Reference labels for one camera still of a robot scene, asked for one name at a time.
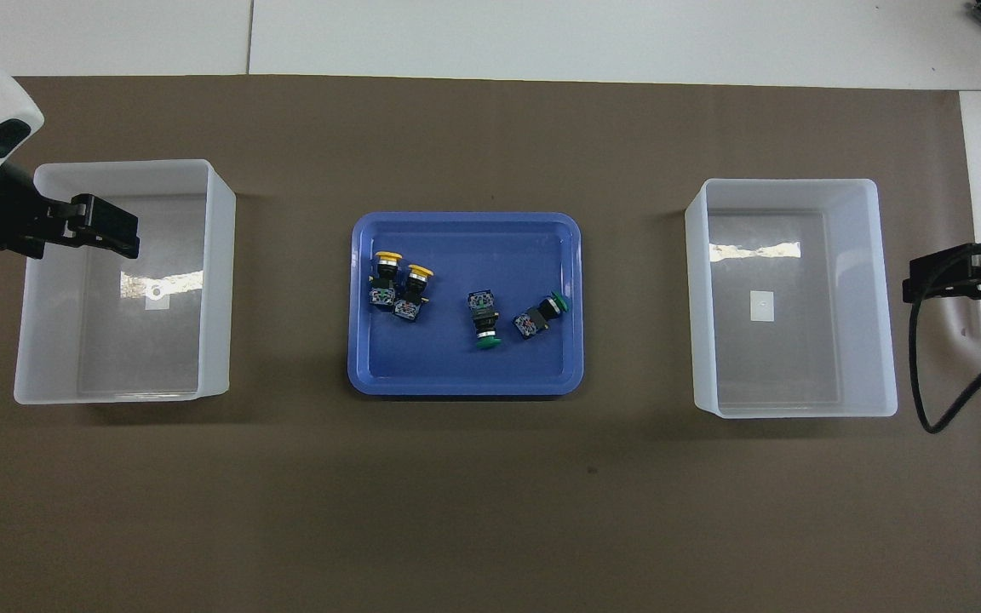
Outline translucent white plastic box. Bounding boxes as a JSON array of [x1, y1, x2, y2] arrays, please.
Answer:
[[13, 159, 238, 406], [683, 177, 899, 420]]

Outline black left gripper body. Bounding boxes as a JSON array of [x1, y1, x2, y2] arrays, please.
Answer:
[[0, 163, 76, 260]]

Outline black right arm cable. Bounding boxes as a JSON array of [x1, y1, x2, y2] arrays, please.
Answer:
[[907, 237, 981, 436]]

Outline green push button switch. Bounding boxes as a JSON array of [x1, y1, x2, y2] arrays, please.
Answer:
[[512, 289, 571, 341], [466, 289, 503, 352]]

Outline blue plastic tray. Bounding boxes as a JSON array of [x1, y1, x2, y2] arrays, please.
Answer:
[[347, 211, 585, 398]]

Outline brown table mat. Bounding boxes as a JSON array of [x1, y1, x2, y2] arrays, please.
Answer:
[[0, 75, 981, 613]]

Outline yellow push button switch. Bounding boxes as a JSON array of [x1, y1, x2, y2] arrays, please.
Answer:
[[368, 249, 407, 310], [393, 264, 435, 324]]

